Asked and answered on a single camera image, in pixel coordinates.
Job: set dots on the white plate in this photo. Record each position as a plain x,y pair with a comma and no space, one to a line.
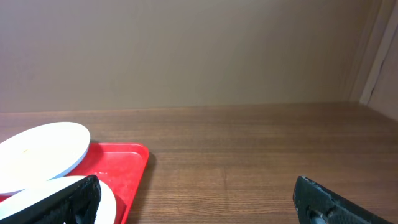
42,153
106,213

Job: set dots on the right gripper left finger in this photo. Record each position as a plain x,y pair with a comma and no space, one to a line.
63,200

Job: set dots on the white plate top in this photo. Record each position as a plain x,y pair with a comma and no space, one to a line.
42,153

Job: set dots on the red plastic tray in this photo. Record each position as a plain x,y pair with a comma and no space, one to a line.
120,166

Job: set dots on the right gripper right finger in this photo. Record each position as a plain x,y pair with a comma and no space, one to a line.
315,204

